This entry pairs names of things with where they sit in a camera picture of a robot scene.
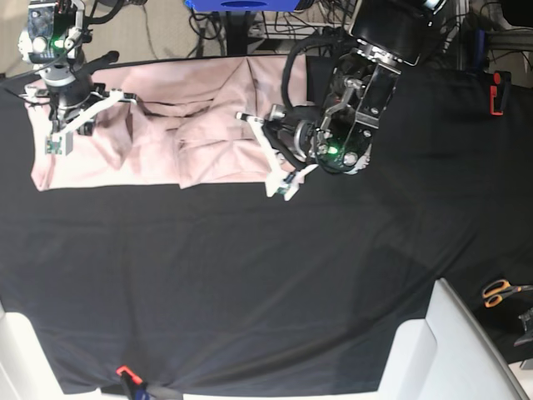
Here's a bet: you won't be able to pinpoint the black metal bracket right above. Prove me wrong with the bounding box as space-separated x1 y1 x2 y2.
514 308 533 347

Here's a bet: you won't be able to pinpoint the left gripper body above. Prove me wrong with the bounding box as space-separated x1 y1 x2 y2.
266 104 321 169

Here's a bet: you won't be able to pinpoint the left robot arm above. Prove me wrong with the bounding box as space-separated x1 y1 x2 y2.
237 1 444 201

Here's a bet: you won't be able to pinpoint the black table cloth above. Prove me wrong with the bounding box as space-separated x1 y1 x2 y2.
1 70 532 396

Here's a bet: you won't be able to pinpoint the pink T-shirt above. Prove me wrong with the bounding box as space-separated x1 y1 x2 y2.
27 56 286 191

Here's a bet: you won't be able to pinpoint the white power strip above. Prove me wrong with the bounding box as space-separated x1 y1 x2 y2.
247 20 340 41

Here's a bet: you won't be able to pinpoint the white base frame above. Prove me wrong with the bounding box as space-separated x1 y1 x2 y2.
377 278 528 400
1 310 102 400

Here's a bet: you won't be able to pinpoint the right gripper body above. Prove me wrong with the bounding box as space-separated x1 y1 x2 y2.
24 74 106 125

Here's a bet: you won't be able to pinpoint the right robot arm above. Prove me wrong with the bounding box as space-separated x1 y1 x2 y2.
1 0 137 156

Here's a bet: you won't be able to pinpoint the black table stand post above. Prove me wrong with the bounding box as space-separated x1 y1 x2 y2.
223 11 252 57

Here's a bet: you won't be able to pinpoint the orange handled scissors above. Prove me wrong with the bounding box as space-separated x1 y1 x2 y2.
481 279 532 308

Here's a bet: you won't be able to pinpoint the red black clamp right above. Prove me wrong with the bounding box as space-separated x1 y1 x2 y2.
490 71 512 116

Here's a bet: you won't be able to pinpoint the blue plastic bin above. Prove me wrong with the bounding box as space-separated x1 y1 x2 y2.
184 0 300 13

